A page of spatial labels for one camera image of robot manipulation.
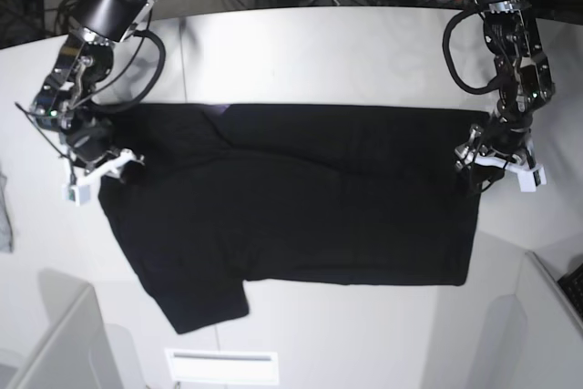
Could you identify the white partition panel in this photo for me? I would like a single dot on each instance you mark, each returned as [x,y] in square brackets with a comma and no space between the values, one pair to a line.
[552,354]
[73,352]

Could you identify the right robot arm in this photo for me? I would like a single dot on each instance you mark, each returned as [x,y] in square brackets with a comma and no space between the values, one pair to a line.
[65,104]

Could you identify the white label plate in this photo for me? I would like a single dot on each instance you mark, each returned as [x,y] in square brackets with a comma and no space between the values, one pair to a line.
[225,368]

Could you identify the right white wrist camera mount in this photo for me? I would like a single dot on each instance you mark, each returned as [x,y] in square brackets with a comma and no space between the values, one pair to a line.
[77,186]

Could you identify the black keyboard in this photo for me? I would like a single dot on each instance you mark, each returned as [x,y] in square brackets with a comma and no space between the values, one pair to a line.
[572,285]

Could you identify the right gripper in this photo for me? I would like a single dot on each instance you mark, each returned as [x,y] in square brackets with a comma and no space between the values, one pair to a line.
[90,143]

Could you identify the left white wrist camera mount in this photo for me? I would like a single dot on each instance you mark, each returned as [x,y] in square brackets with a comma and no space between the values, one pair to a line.
[530,174]

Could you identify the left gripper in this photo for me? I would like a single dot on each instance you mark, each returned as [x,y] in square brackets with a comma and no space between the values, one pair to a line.
[503,137]

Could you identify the white partition panel left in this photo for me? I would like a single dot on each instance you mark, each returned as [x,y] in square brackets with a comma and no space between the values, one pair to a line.
[73,352]

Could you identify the grey cloth at left edge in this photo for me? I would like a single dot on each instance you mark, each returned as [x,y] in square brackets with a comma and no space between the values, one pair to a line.
[6,232]

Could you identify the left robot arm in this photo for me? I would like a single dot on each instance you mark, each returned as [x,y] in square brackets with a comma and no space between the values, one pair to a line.
[524,85]

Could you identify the white partition panel right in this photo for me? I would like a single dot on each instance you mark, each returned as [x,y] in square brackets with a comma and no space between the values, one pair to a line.
[552,354]

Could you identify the black T-shirt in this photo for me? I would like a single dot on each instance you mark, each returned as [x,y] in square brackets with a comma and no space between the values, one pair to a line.
[305,193]

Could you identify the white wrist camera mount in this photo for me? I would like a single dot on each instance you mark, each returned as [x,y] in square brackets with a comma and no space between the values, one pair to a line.
[530,174]
[77,186]

